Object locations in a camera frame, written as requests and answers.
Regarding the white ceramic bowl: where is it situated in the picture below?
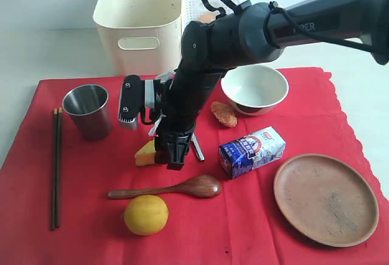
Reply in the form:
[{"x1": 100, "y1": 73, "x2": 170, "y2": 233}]
[{"x1": 221, "y1": 64, "x2": 289, "y2": 116}]

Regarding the steel cup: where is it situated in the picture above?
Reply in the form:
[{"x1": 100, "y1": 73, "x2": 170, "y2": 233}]
[{"x1": 62, "y1": 84, "x2": 112, "y2": 140}]

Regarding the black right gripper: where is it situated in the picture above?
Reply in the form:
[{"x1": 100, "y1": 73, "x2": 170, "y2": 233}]
[{"x1": 153, "y1": 123, "x2": 196, "y2": 170}]

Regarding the red table cloth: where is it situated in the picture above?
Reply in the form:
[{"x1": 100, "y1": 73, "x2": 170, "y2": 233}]
[{"x1": 1, "y1": 67, "x2": 388, "y2": 264}]

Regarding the brown egg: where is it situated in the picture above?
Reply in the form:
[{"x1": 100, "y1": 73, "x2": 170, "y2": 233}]
[{"x1": 198, "y1": 13, "x2": 216, "y2": 23}]

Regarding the yellow lemon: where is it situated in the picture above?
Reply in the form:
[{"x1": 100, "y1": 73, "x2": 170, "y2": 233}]
[{"x1": 122, "y1": 195, "x2": 169, "y2": 236}]

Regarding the brown wooden plate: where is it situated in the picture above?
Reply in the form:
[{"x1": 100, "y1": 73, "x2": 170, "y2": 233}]
[{"x1": 274, "y1": 154, "x2": 379, "y2": 247}]

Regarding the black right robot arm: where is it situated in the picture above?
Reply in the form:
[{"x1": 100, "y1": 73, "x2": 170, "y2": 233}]
[{"x1": 154, "y1": 0, "x2": 388, "y2": 170}]

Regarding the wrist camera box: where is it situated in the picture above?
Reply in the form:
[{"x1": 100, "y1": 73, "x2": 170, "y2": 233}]
[{"x1": 118, "y1": 75, "x2": 156, "y2": 130}]

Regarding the yellow cheese wedge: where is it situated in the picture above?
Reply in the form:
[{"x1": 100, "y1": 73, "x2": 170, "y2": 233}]
[{"x1": 134, "y1": 139, "x2": 156, "y2": 167}]

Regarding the cream plastic bin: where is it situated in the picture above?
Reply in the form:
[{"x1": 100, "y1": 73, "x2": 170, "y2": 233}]
[{"x1": 93, "y1": 0, "x2": 182, "y2": 76}]

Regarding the dark wooden chopstick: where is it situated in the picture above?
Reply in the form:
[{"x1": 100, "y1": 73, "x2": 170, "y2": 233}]
[
  {"x1": 55, "y1": 108, "x2": 63, "y2": 229},
  {"x1": 50, "y1": 109, "x2": 58, "y2": 231}
]

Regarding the white perforated basket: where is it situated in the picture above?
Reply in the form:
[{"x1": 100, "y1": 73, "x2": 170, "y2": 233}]
[{"x1": 181, "y1": 0, "x2": 233, "y2": 31}]

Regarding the dark wooden chopstick right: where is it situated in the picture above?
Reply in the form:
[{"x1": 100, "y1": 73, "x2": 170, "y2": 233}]
[{"x1": 55, "y1": 108, "x2": 63, "y2": 229}]

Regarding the fried chicken nugget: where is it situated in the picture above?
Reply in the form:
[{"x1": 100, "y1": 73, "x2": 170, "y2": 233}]
[{"x1": 210, "y1": 102, "x2": 238, "y2": 128}]

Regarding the blue milk carton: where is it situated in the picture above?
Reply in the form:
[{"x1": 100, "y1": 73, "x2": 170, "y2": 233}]
[{"x1": 219, "y1": 126, "x2": 286, "y2": 179}]

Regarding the dark wooden chopstick left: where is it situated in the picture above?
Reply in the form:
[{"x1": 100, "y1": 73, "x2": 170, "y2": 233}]
[{"x1": 50, "y1": 109, "x2": 58, "y2": 231}]

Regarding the steel table knife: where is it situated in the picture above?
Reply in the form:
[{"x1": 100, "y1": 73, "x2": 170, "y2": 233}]
[{"x1": 191, "y1": 133, "x2": 205, "y2": 162}]

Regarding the brown wooden spoon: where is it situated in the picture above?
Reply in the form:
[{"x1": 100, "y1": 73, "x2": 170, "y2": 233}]
[{"x1": 107, "y1": 174, "x2": 222, "y2": 199}]

